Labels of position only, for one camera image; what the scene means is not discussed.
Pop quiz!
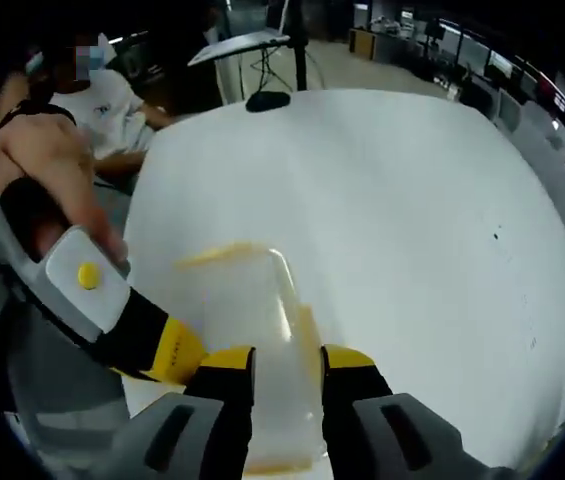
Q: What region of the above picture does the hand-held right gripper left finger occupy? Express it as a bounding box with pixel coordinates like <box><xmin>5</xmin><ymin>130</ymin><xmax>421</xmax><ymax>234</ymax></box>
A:
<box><xmin>104</xmin><ymin>344</ymin><xmax>257</xmax><ymax>480</ymax></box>

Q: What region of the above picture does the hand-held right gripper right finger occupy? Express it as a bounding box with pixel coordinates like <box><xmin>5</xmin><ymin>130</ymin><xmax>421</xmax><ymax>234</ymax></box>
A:
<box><xmin>319</xmin><ymin>343</ymin><xmax>516</xmax><ymax>480</ymax></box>

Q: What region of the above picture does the clear box with plastic buckles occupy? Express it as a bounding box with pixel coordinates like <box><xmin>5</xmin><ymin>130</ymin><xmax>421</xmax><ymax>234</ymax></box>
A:
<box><xmin>173</xmin><ymin>240</ymin><xmax>329</xmax><ymax>475</ymax></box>

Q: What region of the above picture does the white mesh office chair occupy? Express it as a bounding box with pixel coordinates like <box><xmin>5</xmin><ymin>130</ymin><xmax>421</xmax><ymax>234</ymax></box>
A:
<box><xmin>0</xmin><ymin>189</ymin><xmax>136</xmax><ymax>454</ymax></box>

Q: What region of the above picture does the tilted white board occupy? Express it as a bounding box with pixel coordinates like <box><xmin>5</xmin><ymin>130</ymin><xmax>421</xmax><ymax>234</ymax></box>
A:
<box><xmin>185</xmin><ymin>28</ymin><xmax>292</xmax><ymax>68</ymax></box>

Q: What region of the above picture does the wooden cabinet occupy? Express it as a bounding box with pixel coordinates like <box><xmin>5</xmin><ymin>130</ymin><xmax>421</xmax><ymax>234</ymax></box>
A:
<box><xmin>348</xmin><ymin>26</ymin><xmax>379</xmax><ymax>62</ymax></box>

